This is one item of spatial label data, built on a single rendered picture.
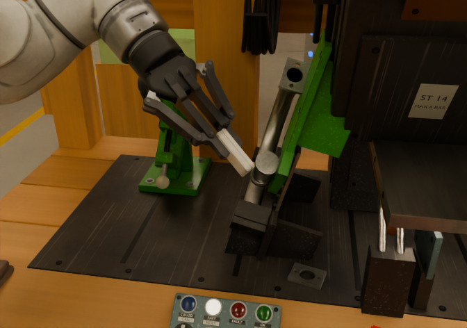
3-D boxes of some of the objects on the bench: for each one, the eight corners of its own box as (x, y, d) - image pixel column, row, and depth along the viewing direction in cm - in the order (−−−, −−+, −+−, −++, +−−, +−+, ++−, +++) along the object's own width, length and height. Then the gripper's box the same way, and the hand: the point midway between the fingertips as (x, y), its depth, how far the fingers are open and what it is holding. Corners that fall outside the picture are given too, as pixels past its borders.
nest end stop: (261, 238, 81) (265, 232, 76) (229, 227, 81) (231, 221, 76) (262, 231, 82) (267, 226, 77) (231, 221, 82) (233, 215, 77)
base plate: (770, 367, 62) (778, 357, 61) (28, 275, 78) (26, 266, 77) (602, 200, 99) (606, 192, 98) (121, 160, 115) (120, 153, 114)
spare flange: (326, 274, 76) (326, 271, 75) (320, 290, 72) (320, 286, 72) (294, 265, 78) (295, 261, 77) (287, 280, 74) (287, 276, 74)
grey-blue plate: (427, 313, 68) (447, 238, 62) (413, 312, 68) (431, 237, 62) (415, 270, 77) (432, 200, 70) (403, 269, 77) (418, 199, 70)
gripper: (110, 53, 62) (221, 191, 59) (185, 13, 67) (289, 137, 65) (110, 80, 68) (208, 204, 66) (178, 42, 74) (271, 156, 71)
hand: (233, 153), depth 66 cm, fingers closed
